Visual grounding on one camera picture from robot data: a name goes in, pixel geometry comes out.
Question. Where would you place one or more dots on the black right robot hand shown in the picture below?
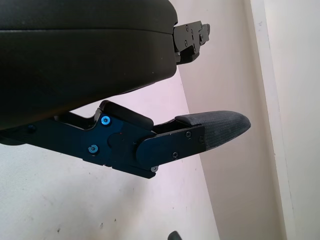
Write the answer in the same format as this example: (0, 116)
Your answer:
(174, 236)

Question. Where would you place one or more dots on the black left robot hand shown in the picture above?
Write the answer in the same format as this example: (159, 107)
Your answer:
(75, 62)

